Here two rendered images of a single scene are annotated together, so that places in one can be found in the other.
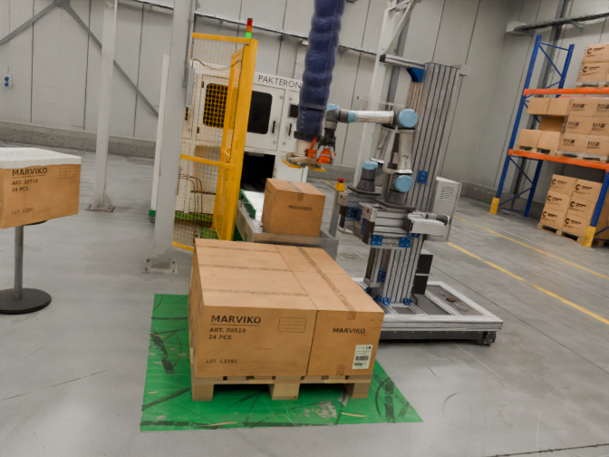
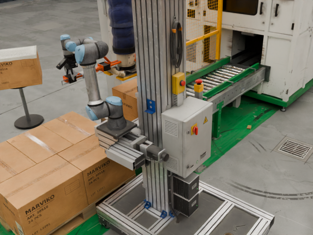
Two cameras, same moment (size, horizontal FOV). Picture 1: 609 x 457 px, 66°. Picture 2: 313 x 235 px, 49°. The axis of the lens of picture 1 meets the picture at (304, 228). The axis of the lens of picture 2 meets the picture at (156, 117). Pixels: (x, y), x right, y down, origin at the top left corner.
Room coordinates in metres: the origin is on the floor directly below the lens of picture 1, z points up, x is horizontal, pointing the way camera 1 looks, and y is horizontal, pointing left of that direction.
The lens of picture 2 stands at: (2.47, -2.72, 2.35)
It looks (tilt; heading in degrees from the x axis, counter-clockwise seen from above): 29 degrees down; 61
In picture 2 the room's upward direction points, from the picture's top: 3 degrees counter-clockwise
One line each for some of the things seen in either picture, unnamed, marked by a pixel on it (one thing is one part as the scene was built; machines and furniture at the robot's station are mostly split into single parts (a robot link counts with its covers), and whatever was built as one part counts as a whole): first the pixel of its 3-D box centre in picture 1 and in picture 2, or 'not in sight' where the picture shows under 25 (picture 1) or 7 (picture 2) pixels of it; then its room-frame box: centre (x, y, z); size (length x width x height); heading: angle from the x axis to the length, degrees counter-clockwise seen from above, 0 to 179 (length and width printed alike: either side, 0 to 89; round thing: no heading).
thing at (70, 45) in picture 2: (346, 115); (72, 45); (3.16, -0.16, 1.57); 0.11 x 0.11 x 0.08; 0
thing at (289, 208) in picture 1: (291, 209); (147, 101); (3.94, 0.14, 0.75); 0.60 x 0.40 x 0.40; 15
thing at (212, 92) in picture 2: not in sight; (228, 84); (5.13, 0.24, 0.60); 1.60 x 0.10 x 0.09; 17
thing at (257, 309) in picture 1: (272, 298); (54, 166); (2.87, 0.13, 0.34); 1.20 x 1.00 x 0.40; 17
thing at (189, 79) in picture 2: (239, 196); (194, 74); (4.97, 0.75, 0.60); 1.60 x 0.10 x 0.09; 17
